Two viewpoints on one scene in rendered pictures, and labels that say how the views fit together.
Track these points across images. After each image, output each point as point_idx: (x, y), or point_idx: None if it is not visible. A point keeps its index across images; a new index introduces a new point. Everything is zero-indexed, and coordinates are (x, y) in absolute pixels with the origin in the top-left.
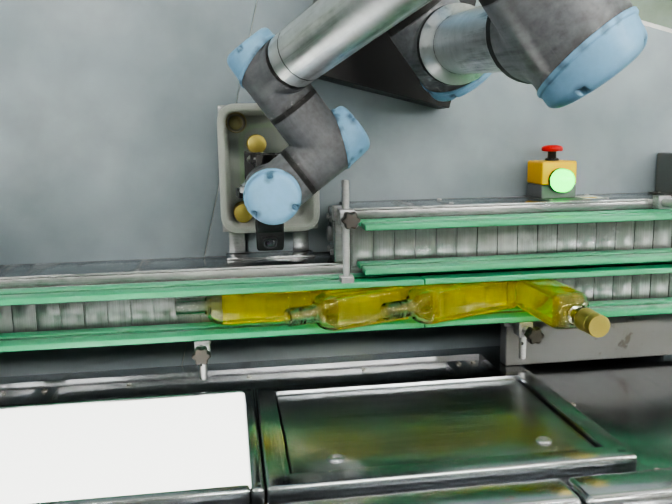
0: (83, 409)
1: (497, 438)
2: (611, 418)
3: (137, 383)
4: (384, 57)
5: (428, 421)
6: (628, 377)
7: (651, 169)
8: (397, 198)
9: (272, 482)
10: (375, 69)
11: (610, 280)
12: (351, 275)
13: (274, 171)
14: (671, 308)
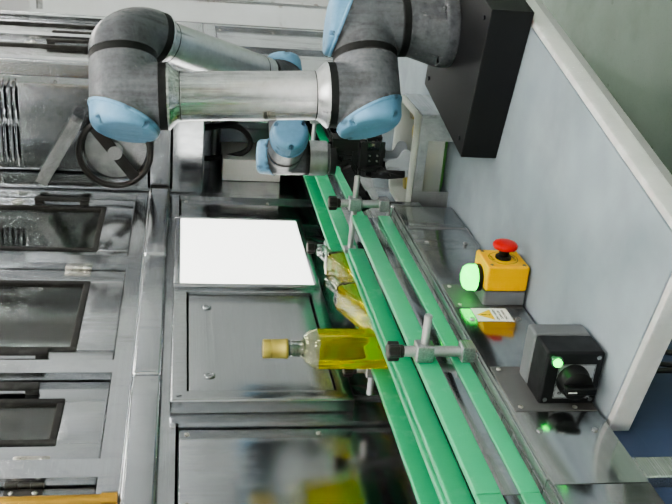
0: (292, 243)
1: (218, 360)
2: (285, 444)
3: None
4: (446, 91)
5: (254, 341)
6: (391, 487)
7: None
8: (469, 227)
9: (178, 287)
10: (442, 99)
11: None
12: (351, 248)
13: (260, 140)
14: (400, 447)
